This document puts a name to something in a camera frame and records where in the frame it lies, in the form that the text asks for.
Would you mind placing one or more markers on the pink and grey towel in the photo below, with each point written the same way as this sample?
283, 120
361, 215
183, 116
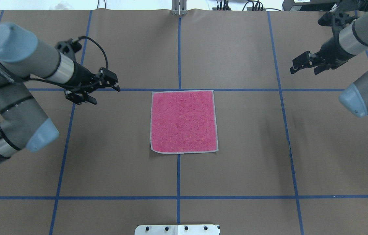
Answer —
183, 122

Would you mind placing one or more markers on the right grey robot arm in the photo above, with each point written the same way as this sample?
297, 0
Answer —
349, 39

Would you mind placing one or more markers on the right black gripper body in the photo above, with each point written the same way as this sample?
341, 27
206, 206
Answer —
329, 50

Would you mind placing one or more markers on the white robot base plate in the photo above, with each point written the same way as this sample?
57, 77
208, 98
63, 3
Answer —
186, 229

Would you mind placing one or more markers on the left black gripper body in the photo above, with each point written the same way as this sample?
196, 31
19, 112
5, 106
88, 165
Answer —
81, 75

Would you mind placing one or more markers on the aluminium frame post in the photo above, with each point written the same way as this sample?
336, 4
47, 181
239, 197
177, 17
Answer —
179, 7

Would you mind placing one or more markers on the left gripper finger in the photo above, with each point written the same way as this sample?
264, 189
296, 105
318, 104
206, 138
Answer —
108, 79
79, 98

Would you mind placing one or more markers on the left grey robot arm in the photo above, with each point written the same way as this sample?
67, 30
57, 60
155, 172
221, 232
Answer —
24, 57

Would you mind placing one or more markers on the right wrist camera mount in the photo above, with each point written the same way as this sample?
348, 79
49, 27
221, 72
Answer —
336, 20

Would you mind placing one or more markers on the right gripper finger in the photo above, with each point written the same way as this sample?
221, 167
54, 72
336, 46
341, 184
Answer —
321, 68
303, 61

